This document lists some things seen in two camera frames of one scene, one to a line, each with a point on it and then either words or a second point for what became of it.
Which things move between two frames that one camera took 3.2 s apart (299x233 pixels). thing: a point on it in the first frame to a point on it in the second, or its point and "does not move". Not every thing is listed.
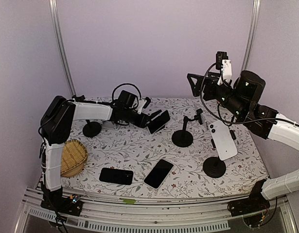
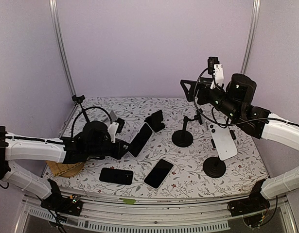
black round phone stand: x=214 y=167 does not move
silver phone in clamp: x=203 y=122 does not move
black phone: x=116 y=175 does not move
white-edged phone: x=158 y=174 does not move
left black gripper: x=141 y=123 to x=120 y=152
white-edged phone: x=158 y=121 to x=140 y=140
